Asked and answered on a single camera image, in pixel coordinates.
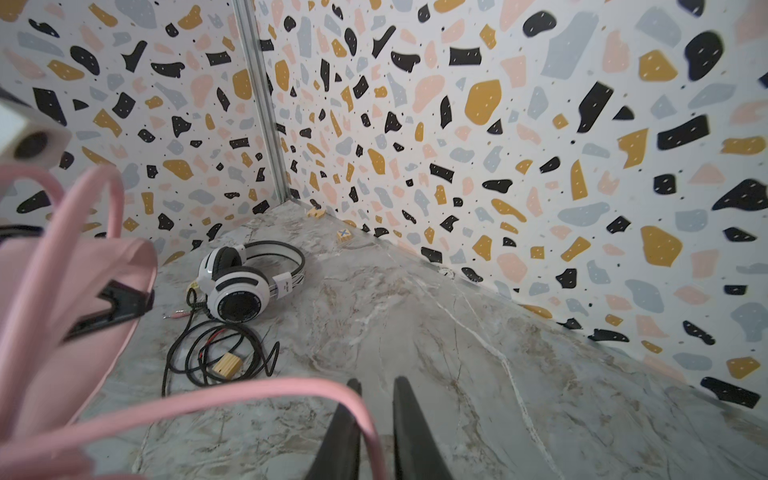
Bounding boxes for pink headphone cable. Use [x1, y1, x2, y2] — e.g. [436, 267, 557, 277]
[0, 376, 388, 480]

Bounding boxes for black headphone cable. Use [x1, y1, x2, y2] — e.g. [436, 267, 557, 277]
[160, 287, 282, 398]

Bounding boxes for wooden tile blue cross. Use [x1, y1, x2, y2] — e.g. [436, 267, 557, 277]
[337, 228, 354, 242]

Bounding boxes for white black headphones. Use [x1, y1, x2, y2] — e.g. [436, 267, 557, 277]
[196, 240, 306, 324]

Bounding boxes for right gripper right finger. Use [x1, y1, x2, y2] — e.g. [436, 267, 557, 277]
[393, 376, 453, 480]

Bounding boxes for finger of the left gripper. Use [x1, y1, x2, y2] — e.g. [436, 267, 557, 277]
[63, 280, 155, 342]

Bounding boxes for pink headphones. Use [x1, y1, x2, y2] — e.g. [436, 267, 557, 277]
[1, 165, 158, 445]

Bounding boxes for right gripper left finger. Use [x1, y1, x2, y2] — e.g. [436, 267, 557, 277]
[305, 402, 361, 480]

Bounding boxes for small wooden block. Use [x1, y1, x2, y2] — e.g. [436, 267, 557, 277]
[213, 352, 243, 381]

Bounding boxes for wooden jigsaw piece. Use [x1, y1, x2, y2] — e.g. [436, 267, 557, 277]
[307, 208, 326, 219]

